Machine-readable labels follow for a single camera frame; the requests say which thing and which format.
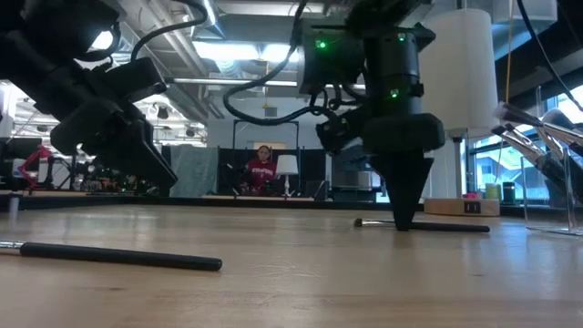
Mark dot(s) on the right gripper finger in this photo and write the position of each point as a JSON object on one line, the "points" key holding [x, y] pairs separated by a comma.
{"points": [[403, 182]]}

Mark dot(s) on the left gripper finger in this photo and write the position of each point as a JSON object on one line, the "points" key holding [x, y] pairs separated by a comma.
{"points": [[141, 157]]}

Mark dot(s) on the black makeup brush Solve print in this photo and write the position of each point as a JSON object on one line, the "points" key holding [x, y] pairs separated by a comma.
{"points": [[451, 226]]}

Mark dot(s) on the clear acrylic organizer container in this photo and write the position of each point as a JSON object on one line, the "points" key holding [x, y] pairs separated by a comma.
{"points": [[533, 205]]}

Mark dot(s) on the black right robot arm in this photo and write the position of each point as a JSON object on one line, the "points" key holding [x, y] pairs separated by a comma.
{"points": [[391, 68]]}

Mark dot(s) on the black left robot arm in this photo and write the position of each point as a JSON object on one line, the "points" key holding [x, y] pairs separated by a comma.
{"points": [[45, 45]]}

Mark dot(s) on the black cabinet machine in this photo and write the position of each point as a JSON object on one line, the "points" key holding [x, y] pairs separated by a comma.
{"points": [[350, 182]]}

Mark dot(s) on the grey-green cloth partition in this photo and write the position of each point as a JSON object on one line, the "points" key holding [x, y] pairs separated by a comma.
{"points": [[198, 173]]}

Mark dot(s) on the small pink item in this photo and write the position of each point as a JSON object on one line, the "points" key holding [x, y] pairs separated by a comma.
{"points": [[469, 196]]}

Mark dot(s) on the green cup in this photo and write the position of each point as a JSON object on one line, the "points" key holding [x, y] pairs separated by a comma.
{"points": [[493, 191]]}

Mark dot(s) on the white shade wooden table lamp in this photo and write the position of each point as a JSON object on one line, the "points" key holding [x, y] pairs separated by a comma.
{"points": [[469, 68]]}

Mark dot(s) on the black cup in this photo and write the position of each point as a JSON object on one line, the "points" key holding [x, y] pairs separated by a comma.
{"points": [[509, 192]]}

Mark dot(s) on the small white table lamp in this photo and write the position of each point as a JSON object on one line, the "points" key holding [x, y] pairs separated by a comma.
{"points": [[287, 165]]}

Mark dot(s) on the person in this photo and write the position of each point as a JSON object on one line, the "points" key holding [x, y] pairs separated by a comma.
{"points": [[263, 175]]}

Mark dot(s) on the black aluminium table frame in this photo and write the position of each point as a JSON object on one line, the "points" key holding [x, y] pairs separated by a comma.
{"points": [[136, 201]]}

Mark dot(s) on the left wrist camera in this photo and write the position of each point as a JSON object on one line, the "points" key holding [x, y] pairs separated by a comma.
{"points": [[132, 79]]}

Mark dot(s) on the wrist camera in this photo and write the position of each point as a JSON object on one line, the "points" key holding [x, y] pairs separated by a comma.
{"points": [[339, 134], [132, 79]]}

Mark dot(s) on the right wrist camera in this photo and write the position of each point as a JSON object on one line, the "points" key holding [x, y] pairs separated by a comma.
{"points": [[339, 134]]}

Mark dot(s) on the black background frame rig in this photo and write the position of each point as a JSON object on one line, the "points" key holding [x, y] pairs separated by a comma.
{"points": [[235, 136]]}

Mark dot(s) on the small white post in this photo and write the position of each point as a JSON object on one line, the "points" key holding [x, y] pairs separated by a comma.
{"points": [[14, 207]]}

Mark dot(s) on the grey wall box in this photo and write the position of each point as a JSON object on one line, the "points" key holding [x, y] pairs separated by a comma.
{"points": [[271, 111]]}

